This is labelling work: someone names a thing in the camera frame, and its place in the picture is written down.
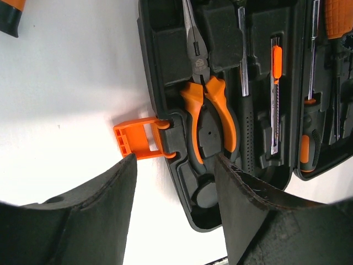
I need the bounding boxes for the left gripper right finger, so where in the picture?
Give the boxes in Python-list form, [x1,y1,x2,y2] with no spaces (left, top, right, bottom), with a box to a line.
[215,155,352,264]

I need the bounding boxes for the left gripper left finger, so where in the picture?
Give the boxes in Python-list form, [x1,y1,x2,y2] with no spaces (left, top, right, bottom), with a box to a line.
[1,154,137,264]

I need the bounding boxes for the black handle nut driver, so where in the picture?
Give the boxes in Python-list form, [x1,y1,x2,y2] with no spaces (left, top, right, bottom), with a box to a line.
[299,1,322,176]

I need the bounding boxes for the orange handle needle-nose pliers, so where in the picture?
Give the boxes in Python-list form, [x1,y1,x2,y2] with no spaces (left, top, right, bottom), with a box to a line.
[180,1,240,174]

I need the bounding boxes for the black handle claw hammer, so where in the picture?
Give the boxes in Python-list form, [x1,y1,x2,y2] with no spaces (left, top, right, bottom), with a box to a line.
[236,1,255,175]

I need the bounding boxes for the black plastic tool case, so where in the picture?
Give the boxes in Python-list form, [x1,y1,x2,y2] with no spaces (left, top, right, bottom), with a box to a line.
[114,1,352,232]

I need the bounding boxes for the orange handle screwdriver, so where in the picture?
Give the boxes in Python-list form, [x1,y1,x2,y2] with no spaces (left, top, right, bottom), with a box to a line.
[324,0,352,140]

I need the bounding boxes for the small precision screwdriver lower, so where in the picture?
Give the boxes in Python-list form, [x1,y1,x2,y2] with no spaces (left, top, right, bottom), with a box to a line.
[0,0,26,38]

